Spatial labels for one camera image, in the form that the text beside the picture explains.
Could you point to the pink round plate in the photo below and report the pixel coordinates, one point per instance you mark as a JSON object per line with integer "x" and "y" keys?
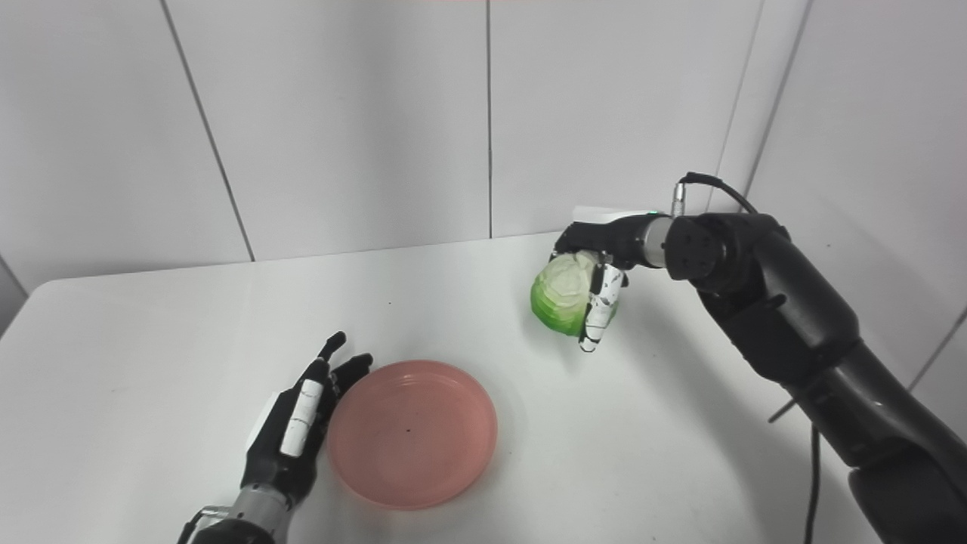
{"x": 412, "y": 434}

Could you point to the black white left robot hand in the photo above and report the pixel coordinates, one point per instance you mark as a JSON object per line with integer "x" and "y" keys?
{"x": 291, "y": 438}

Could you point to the green white toy cabbage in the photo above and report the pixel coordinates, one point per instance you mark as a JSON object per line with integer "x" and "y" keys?
{"x": 563, "y": 295}

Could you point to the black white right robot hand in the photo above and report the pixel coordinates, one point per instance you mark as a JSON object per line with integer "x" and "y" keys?
{"x": 619, "y": 238}

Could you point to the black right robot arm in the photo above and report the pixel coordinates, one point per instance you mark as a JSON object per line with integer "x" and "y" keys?
{"x": 801, "y": 325}

